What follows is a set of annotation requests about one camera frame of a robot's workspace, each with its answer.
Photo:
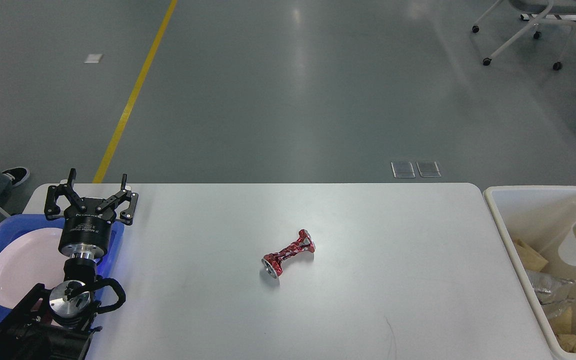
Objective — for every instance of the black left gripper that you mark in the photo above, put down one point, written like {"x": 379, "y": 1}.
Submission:
{"x": 87, "y": 232}

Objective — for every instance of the pink plate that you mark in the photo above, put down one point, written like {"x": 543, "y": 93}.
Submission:
{"x": 30, "y": 259}

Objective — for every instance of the large brown paper bag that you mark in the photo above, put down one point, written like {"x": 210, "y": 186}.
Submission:
{"x": 530, "y": 259}

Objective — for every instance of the aluminium foil tray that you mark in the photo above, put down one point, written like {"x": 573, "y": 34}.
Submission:
{"x": 549, "y": 288}

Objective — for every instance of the brown paper ball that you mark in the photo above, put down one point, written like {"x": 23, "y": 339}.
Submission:
{"x": 567, "y": 342}

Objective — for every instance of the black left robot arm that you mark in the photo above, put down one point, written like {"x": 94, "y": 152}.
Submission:
{"x": 57, "y": 323}

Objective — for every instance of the beige plastic bin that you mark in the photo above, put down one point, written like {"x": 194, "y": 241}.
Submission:
{"x": 541, "y": 217}

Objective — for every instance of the black sneaker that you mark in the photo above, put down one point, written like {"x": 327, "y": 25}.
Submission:
{"x": 17, "y": 175}

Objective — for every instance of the white floor tape patch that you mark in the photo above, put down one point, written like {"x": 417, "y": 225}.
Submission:
{"x": 93, "y": 58}

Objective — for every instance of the clear floor plate right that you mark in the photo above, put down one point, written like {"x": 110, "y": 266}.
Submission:
{"x": 429, "y": 169}

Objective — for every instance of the clear floor plate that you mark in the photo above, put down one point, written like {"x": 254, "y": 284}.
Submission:
{"x": 403, "y": 170}
{"x": 429, "y": 169}

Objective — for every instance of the crushed red can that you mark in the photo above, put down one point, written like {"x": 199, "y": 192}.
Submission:
{"x": 272, "y": 262}

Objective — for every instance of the clear floor plate left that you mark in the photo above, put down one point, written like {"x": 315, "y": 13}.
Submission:
{"x": 403, "y": 170}

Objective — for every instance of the white office chair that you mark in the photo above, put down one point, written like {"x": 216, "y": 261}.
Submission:
{"x": 541, "y": 12}

